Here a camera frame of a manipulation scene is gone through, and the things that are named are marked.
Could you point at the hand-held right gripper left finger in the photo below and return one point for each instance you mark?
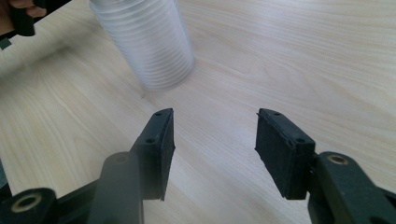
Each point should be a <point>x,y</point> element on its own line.
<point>155,149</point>

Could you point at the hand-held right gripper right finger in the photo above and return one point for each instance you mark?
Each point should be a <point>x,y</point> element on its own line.
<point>285,155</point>

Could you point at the stack of clear plastic cups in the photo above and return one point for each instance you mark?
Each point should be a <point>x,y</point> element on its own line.
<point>149,43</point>

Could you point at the grey tape piece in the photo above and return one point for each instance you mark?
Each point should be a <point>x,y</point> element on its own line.
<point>4,44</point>

